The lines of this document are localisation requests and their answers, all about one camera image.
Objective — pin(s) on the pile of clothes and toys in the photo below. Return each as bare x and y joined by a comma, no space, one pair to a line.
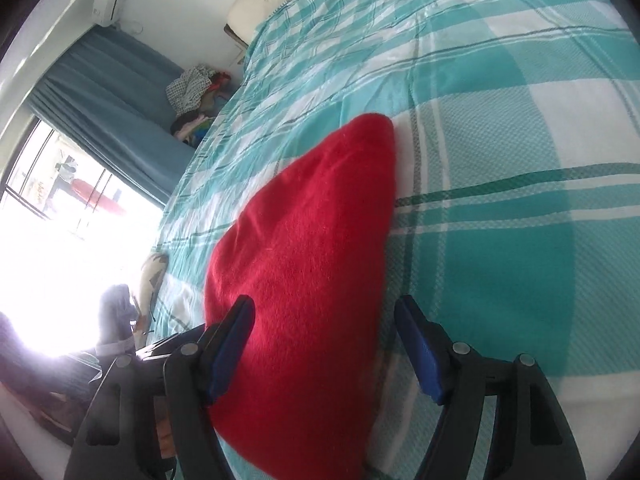
197,102

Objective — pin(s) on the teal plaid bed blanket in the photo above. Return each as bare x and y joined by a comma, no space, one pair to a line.
450,160

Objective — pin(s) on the window with dark frame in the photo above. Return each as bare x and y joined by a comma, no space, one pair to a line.
65,195

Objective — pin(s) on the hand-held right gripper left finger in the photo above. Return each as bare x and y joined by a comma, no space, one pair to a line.
227,355

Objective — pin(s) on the cream cat print pillow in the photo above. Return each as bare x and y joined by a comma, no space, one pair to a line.
150,280

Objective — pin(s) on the red sweater with white rabbit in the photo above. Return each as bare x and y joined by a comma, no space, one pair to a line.
310,285

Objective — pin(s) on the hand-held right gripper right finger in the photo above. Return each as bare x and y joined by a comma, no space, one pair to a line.
425,355

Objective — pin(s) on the blue curtain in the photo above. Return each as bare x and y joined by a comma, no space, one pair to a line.
120,110

